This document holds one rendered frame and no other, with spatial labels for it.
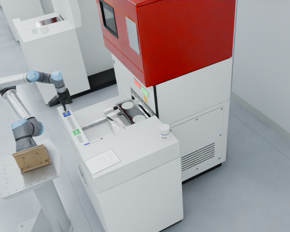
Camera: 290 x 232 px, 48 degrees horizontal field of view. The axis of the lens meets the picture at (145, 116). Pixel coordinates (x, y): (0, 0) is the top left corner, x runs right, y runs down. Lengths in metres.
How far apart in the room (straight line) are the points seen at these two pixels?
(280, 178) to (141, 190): 1.52
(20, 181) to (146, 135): 0.93
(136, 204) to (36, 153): 0.79
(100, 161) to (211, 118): 1.11
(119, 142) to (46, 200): 0.81
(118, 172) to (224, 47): 1.21
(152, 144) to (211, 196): 1.10
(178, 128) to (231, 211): 0.89
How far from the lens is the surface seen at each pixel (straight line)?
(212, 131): 2.95
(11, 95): 2.71
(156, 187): 2.42
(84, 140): 2.37
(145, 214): 2.58
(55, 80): 2.47
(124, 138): 2.30
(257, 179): 3.33
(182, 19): 2.24
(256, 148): 3.62
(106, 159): 2.18
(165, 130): 2.19
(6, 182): 2.52
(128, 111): 2.65
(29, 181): 2.44
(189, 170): 3.10
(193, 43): 2.35
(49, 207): 2.81
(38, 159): 2.46
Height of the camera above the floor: 2.48
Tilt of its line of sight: 38 degrees down
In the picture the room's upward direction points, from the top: 8 degrees counter-clockwise
